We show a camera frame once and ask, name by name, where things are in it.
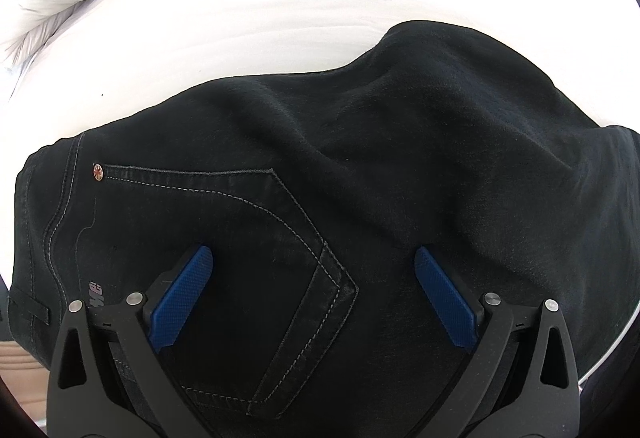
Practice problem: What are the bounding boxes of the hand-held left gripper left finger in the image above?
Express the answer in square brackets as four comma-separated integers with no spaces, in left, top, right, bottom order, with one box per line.
[46,245,216,438]

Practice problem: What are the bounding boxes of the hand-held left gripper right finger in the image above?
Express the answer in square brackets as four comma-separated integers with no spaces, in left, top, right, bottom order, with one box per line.
[410,245,581,438]

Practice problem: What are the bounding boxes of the black denim pants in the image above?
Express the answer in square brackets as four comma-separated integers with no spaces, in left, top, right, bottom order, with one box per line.
[7,20,640,438]

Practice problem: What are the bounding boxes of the bed with white sheet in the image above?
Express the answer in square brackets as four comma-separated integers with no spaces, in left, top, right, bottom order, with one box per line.
[0,0,640,386]

